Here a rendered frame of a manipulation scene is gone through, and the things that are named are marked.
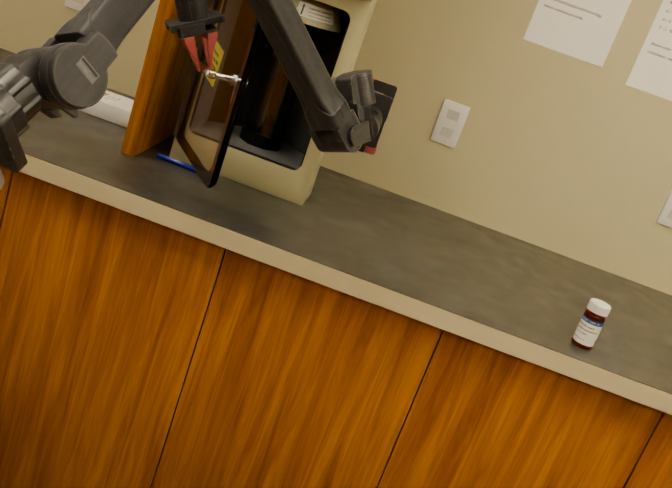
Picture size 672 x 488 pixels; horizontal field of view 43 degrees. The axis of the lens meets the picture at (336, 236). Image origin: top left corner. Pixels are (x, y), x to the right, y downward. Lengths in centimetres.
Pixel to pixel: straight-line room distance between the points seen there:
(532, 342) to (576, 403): 17
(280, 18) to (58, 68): 43
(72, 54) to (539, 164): 149
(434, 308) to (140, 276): 59
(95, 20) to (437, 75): 128
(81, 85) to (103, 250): 73
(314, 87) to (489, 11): 91
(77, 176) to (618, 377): 109
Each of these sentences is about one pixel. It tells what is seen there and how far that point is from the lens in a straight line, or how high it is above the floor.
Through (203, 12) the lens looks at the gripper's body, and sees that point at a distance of 162.
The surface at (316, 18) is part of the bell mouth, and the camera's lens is 185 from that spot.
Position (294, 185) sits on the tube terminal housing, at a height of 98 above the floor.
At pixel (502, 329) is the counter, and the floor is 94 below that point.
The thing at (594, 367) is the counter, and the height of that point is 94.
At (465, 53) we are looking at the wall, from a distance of 224.
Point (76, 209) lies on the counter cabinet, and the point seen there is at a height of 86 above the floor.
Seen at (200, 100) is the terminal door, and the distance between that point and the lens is 179.
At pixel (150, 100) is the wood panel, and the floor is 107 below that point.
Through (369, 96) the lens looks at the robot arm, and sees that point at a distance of 151.
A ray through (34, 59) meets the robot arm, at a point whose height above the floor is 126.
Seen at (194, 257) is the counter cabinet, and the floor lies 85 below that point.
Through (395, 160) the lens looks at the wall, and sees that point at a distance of 228.
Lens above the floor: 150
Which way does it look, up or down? 18 degrees down
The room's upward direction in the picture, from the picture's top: 20 degrees clockwise
